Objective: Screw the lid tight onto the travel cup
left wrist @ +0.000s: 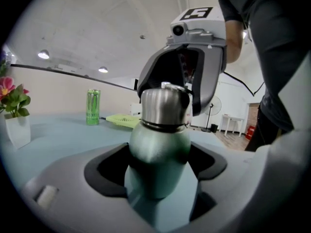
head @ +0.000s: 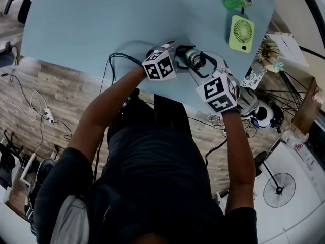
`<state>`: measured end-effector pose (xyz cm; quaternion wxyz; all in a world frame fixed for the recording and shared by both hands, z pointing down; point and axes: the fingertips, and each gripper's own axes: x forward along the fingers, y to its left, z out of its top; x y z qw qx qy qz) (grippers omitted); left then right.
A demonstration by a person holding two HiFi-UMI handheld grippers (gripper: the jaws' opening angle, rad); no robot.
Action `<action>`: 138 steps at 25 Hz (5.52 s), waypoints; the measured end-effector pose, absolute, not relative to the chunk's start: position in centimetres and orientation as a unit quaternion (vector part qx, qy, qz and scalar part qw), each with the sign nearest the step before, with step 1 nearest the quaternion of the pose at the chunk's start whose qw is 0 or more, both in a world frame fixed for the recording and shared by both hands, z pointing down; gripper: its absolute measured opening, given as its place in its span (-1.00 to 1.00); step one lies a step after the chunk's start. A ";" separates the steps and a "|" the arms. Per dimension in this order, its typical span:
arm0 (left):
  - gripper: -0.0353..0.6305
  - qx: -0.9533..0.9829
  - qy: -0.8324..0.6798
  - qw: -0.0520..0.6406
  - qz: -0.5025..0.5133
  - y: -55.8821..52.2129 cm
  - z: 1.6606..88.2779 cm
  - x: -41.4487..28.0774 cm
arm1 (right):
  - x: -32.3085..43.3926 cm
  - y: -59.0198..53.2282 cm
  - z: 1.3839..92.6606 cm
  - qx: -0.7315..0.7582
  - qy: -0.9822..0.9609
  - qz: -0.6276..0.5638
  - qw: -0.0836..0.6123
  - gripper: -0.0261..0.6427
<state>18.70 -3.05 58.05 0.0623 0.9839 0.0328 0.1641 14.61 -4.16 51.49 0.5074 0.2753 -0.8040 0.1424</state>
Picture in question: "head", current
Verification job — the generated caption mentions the white cable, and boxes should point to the white cable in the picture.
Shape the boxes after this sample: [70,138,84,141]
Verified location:
[29,89,49,123]

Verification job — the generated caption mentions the white and black round device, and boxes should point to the white and black round device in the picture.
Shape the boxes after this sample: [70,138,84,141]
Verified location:
[251,103,284,133]

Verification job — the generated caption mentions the dried flower bouquet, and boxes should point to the dried flower bouquet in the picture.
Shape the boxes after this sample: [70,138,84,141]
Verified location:
[255,38,285,72]

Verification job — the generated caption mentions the black folding stand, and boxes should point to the black folding stand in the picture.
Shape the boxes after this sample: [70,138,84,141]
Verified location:
[0,130,24,167]

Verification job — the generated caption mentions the round patterned stool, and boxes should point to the round patterned stool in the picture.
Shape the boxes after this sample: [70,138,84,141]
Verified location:
[240,66,265,90]

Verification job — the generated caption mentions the green plastic bottle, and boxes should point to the green plastic bottle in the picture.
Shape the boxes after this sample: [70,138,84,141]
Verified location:
[223,0,253,10]

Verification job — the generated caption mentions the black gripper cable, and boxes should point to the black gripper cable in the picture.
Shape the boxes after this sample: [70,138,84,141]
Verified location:
[100,51,143,94]

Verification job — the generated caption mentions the white desk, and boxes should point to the white desk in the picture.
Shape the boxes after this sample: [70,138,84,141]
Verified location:
[253,136,325,244]

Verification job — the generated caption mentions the small steel cup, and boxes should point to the small steel cup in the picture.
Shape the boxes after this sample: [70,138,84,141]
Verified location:
[183,47,198,66]

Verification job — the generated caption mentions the person's left forearm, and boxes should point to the person's left forearm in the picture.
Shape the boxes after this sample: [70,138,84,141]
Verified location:
[78,66,149,135]

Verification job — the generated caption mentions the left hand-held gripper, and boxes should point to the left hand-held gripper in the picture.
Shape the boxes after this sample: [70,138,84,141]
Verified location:
[141,41,196,81]

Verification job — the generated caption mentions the white power strip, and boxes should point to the white power strip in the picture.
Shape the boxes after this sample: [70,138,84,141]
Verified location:
[43,108,55,125]

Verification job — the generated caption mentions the person's right forearm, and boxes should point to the person's right forearm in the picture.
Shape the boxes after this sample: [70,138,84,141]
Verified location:
[220,108,256,188]

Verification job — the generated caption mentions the person's clothed body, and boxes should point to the person's clothed body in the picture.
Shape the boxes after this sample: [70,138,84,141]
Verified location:
[32,87,258,244]

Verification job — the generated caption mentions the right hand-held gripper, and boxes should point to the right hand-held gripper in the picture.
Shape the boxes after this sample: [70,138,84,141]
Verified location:
[189,51,241,114]

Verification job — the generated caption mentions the green desk fan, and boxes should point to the green desk fan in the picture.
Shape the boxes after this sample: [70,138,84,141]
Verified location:
[227,15,255,53]

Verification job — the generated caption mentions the wooden side table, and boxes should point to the wooden side table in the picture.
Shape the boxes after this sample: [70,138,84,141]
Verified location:
[256,70,321,136]

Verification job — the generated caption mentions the black floor fan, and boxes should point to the black floor fan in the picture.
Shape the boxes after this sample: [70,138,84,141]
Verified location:
[255,151,297,209]

